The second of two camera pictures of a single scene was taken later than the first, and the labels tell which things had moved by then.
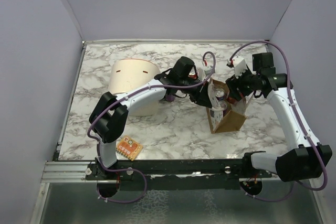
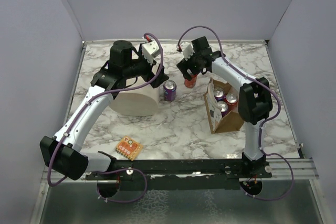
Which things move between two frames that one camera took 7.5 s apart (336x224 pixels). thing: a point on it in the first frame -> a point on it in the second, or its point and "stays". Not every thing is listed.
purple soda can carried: x=220 y=93 stays
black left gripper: x=203 y=98 -> x=161 y=77
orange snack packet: x=128 y=147 stays
